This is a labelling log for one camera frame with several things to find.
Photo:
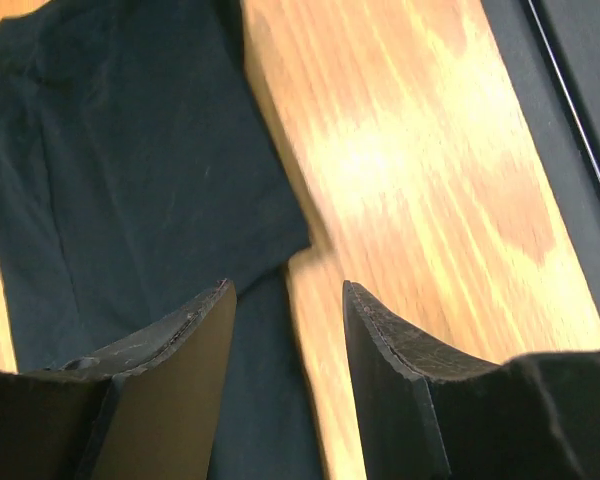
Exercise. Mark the black t-shirt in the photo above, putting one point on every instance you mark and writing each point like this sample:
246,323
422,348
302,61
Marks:
136,171

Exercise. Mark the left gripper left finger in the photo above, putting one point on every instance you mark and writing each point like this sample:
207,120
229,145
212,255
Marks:
143,407

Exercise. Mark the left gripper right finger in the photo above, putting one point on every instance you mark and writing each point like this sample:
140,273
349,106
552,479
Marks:
427,410

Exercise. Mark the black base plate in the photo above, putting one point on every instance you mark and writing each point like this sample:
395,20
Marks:
553,132

